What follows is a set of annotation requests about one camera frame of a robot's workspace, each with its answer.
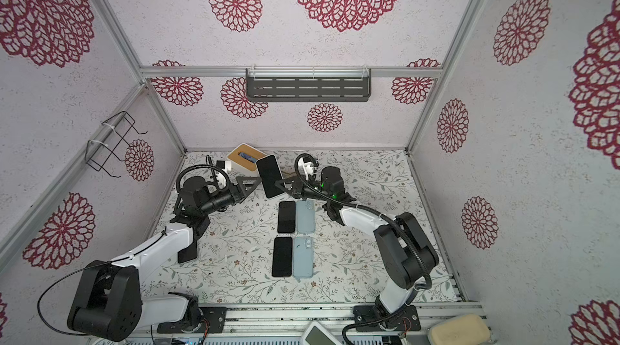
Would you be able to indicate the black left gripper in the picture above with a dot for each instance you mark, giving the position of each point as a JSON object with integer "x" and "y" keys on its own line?
{"x": 236, "y": 191}

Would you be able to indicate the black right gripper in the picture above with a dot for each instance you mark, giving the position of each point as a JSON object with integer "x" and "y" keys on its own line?
{"x": 298, "y": 187}

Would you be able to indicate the light blue phone case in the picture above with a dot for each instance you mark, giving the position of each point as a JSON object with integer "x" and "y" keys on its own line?
{"x": 303, "y": 255}
{"x": 305, "y": 217}

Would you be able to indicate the black phone with screen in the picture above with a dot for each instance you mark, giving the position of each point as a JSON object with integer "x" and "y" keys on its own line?
{"x": 282, "y": 257}

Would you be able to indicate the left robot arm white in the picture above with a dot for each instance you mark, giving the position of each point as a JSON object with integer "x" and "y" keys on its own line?
{"x": 109, "y": 302}

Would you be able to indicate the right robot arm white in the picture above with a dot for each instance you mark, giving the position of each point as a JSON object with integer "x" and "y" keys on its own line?
{"x": 407, "y": 254}

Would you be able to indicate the white tissue box wooden lid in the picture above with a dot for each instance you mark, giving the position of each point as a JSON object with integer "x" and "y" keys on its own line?
{"x": 243, "y": 159}

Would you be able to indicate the white device at bottom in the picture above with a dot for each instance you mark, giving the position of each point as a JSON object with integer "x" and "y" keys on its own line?
{"x": 316, "y": 334}

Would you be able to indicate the beige sponge block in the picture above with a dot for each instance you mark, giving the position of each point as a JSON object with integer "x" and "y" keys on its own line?
{"x": 468, "y": 329}

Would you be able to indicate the grey wall shelf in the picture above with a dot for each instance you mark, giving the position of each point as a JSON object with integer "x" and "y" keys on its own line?
{"x": 308, "y": 86}

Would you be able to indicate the metal base rail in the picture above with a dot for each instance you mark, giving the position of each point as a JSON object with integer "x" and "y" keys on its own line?
{"x": 285, "y": 324}

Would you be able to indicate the black wire rack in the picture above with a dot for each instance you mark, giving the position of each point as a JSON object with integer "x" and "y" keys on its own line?
{"x": 98, "y": 152}

